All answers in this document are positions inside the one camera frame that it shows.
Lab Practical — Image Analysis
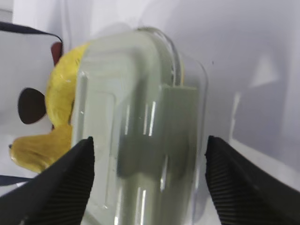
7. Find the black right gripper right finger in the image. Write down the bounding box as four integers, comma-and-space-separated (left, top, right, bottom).
205, 136, 300, 225

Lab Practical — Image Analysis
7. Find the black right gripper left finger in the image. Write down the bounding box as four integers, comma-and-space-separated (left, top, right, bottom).
0, 137, 94, 225

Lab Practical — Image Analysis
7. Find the yellow banana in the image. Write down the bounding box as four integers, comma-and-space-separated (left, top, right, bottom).
45, 43, 90, 128

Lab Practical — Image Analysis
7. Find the navy blue lunch bag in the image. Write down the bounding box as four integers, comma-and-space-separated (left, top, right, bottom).
0, 22, 63, 192

